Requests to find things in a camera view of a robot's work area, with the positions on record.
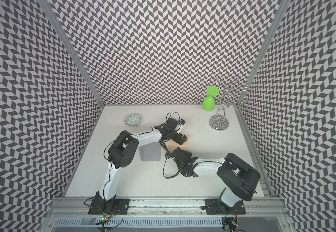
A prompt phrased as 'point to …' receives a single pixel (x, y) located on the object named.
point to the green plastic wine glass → (208, 103)
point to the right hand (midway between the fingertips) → (185, 154)
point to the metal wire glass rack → (220, 122)
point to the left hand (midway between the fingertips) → (180, 136)
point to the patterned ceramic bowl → (132, 120)
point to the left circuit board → (104, 219)
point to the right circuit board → (232, 222)
